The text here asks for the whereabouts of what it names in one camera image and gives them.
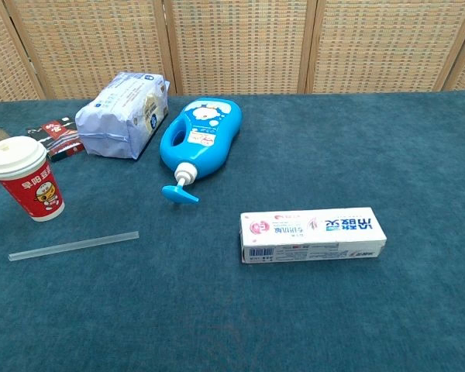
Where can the translucent plastic straw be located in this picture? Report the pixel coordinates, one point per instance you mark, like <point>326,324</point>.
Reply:
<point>73,246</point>

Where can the red paper cup white lid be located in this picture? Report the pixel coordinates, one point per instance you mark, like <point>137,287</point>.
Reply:
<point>31,182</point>

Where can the blue pump bottle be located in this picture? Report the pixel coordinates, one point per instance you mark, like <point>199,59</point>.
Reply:
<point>201,135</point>

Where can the white toothpaste box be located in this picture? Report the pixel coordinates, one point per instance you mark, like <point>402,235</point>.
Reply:
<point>314,232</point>

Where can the pale purple tissue pack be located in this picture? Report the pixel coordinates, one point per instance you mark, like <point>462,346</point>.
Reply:
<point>116,120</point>

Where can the teal table cloth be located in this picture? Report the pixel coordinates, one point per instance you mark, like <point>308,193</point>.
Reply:
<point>294,310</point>

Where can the woven wooden folding screen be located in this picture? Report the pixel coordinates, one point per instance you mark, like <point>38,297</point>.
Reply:
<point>236,46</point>

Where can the black red snack packet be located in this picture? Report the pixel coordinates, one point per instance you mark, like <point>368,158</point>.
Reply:
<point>62,135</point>

